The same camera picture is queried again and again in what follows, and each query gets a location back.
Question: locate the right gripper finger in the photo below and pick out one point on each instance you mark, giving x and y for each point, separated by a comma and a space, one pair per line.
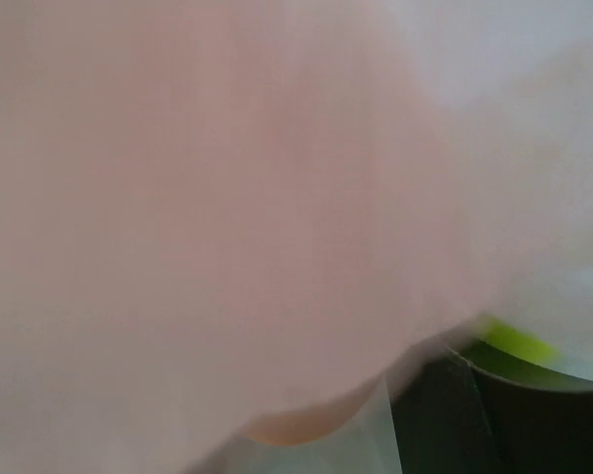
483, 411

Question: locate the green yellow fruit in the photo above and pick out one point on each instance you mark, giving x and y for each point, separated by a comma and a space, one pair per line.
519, 344

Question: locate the pink printed plastic bag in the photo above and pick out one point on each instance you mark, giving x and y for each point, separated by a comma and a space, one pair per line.
218, 215

